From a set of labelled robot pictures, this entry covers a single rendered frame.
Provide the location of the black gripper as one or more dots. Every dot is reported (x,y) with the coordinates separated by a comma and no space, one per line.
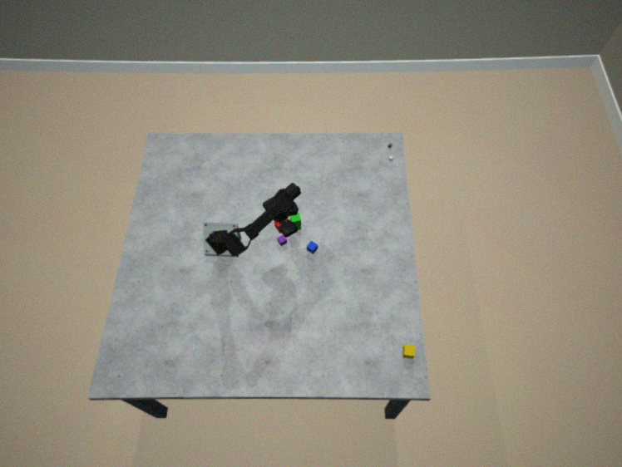
(287,227)

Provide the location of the small yellow block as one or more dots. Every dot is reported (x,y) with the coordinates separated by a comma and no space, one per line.
(409,351)

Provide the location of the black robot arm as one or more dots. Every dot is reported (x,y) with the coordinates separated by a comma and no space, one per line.
(282,202)

